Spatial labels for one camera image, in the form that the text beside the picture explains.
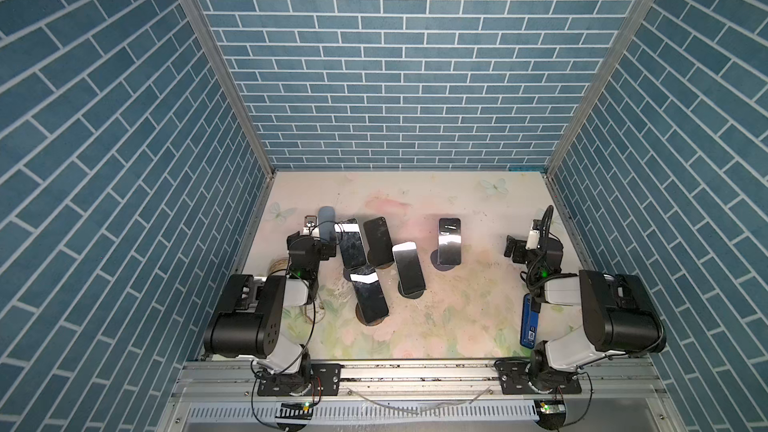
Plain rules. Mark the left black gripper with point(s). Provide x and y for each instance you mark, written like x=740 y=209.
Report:
x=327 y=243

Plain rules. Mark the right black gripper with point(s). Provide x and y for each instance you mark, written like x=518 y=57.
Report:
x=519 y=246

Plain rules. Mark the black phone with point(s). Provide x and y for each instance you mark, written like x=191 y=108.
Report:
x=351 y=244
x=369 y=293

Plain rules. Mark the teal case phone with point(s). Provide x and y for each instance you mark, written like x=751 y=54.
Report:
x=407 y=262

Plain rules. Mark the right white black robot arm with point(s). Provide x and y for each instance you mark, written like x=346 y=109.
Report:
x=617 y=313

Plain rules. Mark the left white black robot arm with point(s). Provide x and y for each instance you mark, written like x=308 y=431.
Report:
x=247 y=319

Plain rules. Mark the purple case phone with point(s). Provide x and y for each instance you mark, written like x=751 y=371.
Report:
x=379 y=242

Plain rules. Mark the middle round phone stand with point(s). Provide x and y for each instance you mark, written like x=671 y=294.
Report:
x=411 y=290

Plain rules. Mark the grey glasses case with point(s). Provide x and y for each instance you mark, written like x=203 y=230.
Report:
x=326 y=226

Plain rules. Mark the clear tape roll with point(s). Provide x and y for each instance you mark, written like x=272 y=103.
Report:
x=315 y=312

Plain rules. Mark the blue black rectangular device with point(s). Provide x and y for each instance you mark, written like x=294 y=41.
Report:
x=529 y=322

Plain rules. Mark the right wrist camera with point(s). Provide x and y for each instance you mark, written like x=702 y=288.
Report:
x=532 y=242

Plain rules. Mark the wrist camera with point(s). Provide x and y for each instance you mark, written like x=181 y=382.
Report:
x=310 y=227
x=532 y=242

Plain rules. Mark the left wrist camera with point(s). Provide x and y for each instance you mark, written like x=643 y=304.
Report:
x=310 y=227

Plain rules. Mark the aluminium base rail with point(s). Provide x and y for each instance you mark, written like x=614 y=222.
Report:
x=419 y=395

